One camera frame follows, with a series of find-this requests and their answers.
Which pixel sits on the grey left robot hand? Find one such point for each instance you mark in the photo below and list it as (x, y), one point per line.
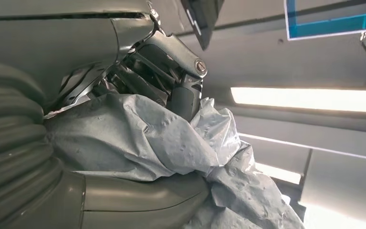
(60, 41)

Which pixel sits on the plain grey mailer parcel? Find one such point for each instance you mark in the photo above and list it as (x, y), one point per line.
(138, 142)

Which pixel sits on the black inbound scanner machine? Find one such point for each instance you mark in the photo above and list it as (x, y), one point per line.
(205, 19)

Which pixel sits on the bright ceiling light strip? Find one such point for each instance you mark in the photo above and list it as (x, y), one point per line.
(277, 173)
(312, 99)
(334, 218)

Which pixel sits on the blue framed ceiling panel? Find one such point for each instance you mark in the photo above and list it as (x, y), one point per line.
(328, 27)

